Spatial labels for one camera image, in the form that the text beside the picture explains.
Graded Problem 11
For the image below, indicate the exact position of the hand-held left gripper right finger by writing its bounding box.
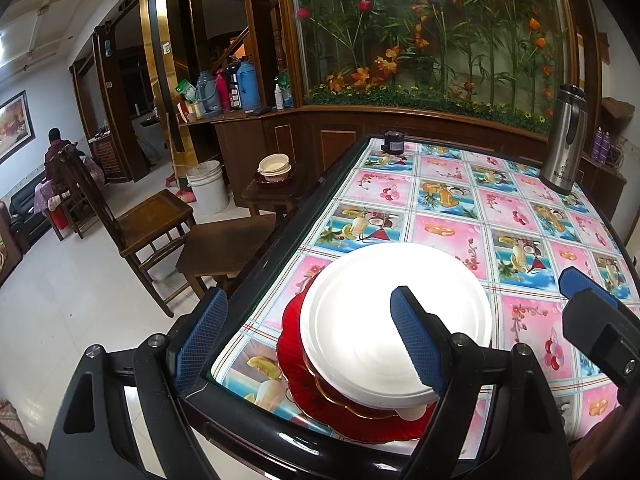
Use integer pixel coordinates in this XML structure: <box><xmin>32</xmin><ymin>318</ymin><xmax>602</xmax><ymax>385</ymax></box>
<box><xmin>390</xmin><ymin>285</ymin><xmax>571</xmax><ymax>480</ymax></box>

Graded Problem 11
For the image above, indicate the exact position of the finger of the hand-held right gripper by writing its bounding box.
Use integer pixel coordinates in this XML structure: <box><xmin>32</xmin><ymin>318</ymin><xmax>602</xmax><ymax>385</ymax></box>
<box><xmin>562</xmin><ymin>290</ymin><xmax>640</xmax><ymax>407</ymax></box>
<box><xmin>559</xmin><ymin>266</ymin><xmax>624</xmax><ymax>312</ymax></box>

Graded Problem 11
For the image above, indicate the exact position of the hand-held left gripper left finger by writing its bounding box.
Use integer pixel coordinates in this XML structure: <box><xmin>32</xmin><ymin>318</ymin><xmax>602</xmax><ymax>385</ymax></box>
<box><xmin>45</xmin><ymin>287</ymin><xmax>229</xmax><ymax>480</ymax></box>

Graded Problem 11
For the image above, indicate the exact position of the large white bowl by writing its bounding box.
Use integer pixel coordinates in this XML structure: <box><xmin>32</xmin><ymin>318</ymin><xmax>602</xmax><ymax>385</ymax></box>
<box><xmin>299</xmin><ymin>243</ymin><xmax>494</xmax><ymax>409</ymax></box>

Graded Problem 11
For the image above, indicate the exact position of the red glass plate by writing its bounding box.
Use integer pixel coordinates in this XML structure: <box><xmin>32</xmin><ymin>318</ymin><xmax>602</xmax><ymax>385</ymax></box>
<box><xmin>312</xmin><ymin>370</ymin><xmax>437</xmax><ymax>422</ymax></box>
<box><xmin>276</xmin><ymin>292</ymin><xmax>442</xmax><ymax>444</ymax></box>

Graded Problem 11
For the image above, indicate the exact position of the person's right forearm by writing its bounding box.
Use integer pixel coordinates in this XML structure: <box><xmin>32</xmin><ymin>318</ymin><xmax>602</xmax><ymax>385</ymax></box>
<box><xmin>570</xmin><ymin>405</ymin><xmax>640</xmax><ymax>480</ymax></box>

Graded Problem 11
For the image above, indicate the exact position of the square wooden stool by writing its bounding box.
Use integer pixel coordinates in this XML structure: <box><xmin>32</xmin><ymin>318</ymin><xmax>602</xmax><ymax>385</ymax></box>
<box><xmin>175</xmin><ymin>214</ymin><xmax>277</xmax><ymax>301</ymax></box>

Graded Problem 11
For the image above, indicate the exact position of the black dining table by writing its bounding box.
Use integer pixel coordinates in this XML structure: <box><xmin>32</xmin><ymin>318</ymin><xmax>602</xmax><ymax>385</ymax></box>
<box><xmin>182</xmin><ymin>132</ymin><xmax>640</xmax><ymax>480</ymax></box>

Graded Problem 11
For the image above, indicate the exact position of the fruit print tablecloth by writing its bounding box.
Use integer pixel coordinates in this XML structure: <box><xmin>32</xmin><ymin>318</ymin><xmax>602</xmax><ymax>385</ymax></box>
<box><xmin>210</xmin><ymin>137</ymin><xmax>628</xmax><ymax>461</ymax></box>

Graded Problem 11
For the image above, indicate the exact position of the steel thermos jug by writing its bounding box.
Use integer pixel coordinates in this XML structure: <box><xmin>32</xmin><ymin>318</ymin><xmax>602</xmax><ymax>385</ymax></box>
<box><xmin>539</xmin><ymin>84</ymin><xmax>589</xmax><ymax>196</ymax></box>

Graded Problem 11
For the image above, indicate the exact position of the wooden chair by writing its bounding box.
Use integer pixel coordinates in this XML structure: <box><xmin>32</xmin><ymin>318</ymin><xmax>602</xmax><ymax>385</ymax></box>
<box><xmin>57</xmin><ymin>147</ymin><xmax>197</xmax><ymax>318</ymax></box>

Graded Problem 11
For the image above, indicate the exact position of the white plastic bucket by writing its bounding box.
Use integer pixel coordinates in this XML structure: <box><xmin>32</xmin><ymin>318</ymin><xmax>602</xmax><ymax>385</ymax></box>
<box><xmin>186</xmin><ymin>160</ymin><xmax>230</xmax><ymax>215</ymax></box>

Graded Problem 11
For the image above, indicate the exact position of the small wooden stool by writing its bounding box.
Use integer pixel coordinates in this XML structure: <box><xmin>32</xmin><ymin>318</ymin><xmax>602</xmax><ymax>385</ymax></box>
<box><xmin>241</xmin><ymin>167</ymin><xmax>308</xmax><ymax>218</ymax></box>

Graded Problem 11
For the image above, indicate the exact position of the brown corner shelf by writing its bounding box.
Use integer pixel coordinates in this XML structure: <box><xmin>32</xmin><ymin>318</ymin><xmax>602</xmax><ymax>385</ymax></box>
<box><xmin>601</xmin><ymin>97</ymin><xmax>630</xmax><ymax>133</ymax></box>

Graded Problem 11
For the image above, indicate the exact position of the dark red dish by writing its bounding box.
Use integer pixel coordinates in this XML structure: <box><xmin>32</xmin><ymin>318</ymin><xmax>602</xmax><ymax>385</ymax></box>
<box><xmin>254</xmin><ymin>169</ymin><xmax>296</xmax><ymax>187</ymax></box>

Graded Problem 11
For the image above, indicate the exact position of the small cream bowl stack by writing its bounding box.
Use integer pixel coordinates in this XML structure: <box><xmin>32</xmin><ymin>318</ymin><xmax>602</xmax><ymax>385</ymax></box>
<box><xmin>257</xmin><ymin>154</ymin><xmax>293</xmax><ymax>183</ymax></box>

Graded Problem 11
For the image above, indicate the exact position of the small dark jar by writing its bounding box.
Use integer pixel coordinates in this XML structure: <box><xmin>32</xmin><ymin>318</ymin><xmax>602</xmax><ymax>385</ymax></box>
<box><xmin>381</xmin><ymin>130</ymin><xmax>407</xmax><ymax>155</ymax></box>

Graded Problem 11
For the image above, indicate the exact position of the black sofa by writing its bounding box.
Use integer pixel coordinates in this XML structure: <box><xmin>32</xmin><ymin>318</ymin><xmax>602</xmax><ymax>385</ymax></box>
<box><xmin>10</xmin><ymin>175</ymin><xmax>38</xmax><ymax>256</ymax></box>

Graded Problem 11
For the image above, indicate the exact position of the wooden cabinet counter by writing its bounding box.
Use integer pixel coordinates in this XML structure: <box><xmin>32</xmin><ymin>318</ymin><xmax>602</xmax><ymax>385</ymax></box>
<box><xmin>177</xmin><ymin>105</ymin><xmax>628</xmax><ymax>221</ymax></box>

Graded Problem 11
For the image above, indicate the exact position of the grey-blue thermos flask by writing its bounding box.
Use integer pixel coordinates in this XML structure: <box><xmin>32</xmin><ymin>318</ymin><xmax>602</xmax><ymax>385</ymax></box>
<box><xmin>195</xmin><ymin>71</ymin><xmax>222</xmax><ymax>113</ymax></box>

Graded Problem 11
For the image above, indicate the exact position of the red thermos flask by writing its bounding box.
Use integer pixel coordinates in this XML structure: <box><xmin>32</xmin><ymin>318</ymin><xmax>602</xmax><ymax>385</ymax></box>
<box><xmin>215</xmin><ymin>71</ymin><xmax>231</xmax><ymax>112</ymax></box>

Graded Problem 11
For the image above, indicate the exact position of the black thermos flask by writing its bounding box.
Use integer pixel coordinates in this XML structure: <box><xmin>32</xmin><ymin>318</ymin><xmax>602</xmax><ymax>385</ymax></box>
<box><xmin>227</xmin><ymin>64</ymin><xmax>243</xmax><ymax>110</ymax></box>

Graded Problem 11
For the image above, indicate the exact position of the blue thermos flask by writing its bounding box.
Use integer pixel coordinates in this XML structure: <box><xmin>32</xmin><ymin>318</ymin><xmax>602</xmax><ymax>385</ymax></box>
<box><xmin>236</xmin><ymin>59</ymin><xmax>262</xmax><ymax>111</ymax></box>

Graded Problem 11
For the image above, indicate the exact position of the glass flower display case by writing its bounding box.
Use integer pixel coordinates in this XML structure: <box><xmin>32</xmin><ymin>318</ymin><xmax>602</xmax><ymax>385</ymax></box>
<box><xmin>287</xmin><ymin>0</ymin><xmax>576</xmax><ymax>133</ymax></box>

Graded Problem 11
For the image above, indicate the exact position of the framed wall painting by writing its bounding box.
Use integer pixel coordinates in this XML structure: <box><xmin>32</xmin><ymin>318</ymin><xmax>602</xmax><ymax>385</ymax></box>
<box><xmin>0</xmin><ymin>91</ymin><xmax>36</xmax><ymax>163</ymax></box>

